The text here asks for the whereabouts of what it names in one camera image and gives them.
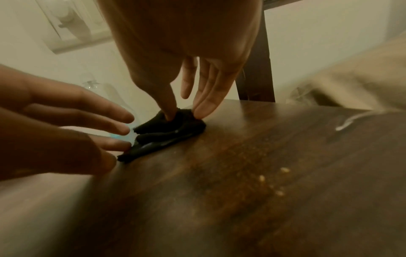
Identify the white cord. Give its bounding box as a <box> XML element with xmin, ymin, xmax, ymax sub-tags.
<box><xmin>335</xmin><ymin>110</ymin><xmax>391</xmax><ymax>132</ymax></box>

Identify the dark wooden furniture frame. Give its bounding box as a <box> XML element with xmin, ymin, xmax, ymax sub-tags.
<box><xmin>236</xmin><ymin>0</ymin><xmax>406</xmax><ymax>102</ymax></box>

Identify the beige cushion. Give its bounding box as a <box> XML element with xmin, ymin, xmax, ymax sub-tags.
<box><xmin>309</xmin><ymin>37</ymin><xmax>406</xmax><ymax>111</ymax></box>

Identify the white door handle panel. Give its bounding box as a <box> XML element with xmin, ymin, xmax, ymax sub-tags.
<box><xmin>34</xmin><ymin>0</ymin><xmax>112</xmax><ymax>55</ymax></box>

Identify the person's right hand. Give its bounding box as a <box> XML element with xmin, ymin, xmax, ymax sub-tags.
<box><xmin>96</xmin><ymin>0</ymin><xmax>265</xmax><ymax>121</ymax></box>

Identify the clear plastic wrapper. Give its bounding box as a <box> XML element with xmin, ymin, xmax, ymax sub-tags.
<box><xmin>285</xmin><ymin>85</ymin><xmax>318</xmax><ymax>106</ymax></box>

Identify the person's left hand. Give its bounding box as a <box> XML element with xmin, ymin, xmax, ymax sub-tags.
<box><xmin>0</xmin><ymin>64</ymin><xmax>136</xmax><ymax>182</ymax></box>

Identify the black cloth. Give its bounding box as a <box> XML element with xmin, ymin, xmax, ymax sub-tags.
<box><xmin>117</xmin><ymin>108</ymin><xmax>207</xmax><ymax>163</ymax></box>

